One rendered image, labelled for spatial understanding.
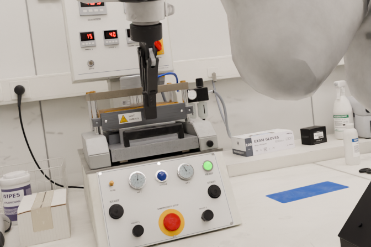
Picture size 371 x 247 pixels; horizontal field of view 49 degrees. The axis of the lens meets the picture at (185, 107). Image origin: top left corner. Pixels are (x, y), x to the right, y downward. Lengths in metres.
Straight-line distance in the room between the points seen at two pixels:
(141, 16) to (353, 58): 0.52
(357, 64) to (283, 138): 1.21
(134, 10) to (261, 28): 0.56
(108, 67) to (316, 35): 0.98
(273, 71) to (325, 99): 1.65
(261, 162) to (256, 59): 1.18
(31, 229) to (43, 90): 0.70
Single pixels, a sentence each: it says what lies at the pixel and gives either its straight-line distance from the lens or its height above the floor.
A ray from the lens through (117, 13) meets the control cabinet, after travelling 1.33.
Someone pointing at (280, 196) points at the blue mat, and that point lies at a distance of 1.23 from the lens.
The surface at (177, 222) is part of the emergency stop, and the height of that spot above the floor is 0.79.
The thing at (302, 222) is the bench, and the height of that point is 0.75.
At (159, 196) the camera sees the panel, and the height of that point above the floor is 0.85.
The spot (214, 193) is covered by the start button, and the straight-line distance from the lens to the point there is 1.00.
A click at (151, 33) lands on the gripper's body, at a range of 0.92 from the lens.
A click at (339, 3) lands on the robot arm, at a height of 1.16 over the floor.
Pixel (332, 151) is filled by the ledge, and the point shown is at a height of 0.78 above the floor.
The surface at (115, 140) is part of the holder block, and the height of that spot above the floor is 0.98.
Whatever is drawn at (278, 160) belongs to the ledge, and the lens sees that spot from 1.57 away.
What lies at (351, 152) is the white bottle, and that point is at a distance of 1.56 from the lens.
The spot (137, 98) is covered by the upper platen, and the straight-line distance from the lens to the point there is 1.16.
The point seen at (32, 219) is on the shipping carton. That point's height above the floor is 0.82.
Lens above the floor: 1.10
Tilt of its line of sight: 3 degrees down
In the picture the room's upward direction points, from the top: 7 degrees counter-clockwise
